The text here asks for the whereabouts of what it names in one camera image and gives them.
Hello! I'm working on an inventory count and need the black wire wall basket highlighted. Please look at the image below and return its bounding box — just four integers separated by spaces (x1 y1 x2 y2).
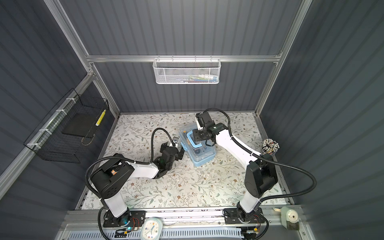
24 89 109 164

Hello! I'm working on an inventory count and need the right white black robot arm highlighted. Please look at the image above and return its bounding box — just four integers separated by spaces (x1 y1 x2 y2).
193 108 317 223

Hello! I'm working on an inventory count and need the white analog clock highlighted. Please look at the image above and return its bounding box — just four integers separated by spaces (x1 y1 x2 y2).
140 218 164 240

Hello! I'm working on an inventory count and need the yellow marker in black basket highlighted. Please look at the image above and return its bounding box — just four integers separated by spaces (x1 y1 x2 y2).
95 110 107 127

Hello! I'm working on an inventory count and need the floral table mat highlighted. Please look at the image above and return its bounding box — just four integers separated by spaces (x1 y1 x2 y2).
105 113 246 209

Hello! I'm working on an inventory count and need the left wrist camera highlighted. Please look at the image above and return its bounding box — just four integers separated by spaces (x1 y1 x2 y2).
172 137 179 147

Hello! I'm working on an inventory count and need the white wire mesh basket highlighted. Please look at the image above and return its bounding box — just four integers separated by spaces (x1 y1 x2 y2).
153 60 222 85

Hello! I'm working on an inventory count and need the light blue plastic tool box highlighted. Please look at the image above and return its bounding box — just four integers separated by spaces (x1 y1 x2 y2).
179 124 216 167

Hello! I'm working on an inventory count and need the clear cup of markers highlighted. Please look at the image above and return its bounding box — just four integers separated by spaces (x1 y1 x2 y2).
261 139 280 156

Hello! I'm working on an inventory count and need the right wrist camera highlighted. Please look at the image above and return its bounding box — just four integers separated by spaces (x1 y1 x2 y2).
196 113 204 131

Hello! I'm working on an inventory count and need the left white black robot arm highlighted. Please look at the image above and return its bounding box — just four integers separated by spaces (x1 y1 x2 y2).
85 128 185 227

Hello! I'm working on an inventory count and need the green pencil sharpener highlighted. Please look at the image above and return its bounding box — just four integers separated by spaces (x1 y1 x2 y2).
281 207 300 231

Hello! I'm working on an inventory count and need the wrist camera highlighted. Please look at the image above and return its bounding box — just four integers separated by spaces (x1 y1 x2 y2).
172 137 179 147
196 113 204 131

